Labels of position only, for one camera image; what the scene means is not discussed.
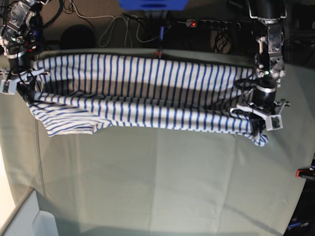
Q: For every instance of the centre red table clamp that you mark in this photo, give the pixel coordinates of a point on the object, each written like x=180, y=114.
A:
x=159, y=54

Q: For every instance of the white plastic bin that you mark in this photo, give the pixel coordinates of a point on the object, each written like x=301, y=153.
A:
x=28, y=220

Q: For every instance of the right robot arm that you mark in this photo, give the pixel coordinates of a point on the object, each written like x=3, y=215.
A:
x=21, y=40

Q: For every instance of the black power strip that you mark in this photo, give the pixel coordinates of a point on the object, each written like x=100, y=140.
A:
x=212, y=24

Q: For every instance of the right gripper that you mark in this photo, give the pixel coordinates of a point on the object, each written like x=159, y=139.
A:
x=25, y=78

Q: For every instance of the blue plastic box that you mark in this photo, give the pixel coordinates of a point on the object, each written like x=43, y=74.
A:
x=153, y=5

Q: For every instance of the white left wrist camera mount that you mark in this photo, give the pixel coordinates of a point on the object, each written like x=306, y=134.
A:
x=274, y=122

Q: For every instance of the green table cloth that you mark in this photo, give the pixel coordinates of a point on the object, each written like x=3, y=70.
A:
x=155, y=182

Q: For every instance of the black round floor object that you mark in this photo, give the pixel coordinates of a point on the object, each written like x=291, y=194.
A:
x=77, y=37

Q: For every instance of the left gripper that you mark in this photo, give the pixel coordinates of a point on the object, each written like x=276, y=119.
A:
x=258, y=123

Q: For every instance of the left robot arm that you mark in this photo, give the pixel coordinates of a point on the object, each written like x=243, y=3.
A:
x=259, y=89

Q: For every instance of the red table clamp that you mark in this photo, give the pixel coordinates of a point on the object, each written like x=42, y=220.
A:
x=306, y=173
x=159, y=54

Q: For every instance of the blue white striped t-shirt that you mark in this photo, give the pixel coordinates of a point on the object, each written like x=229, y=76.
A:
x=81, y=94

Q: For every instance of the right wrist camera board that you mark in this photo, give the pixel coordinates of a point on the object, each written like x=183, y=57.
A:
x=8, y=87

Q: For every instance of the right red table clamp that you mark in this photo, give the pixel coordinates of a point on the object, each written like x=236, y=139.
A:
x=306, y=173

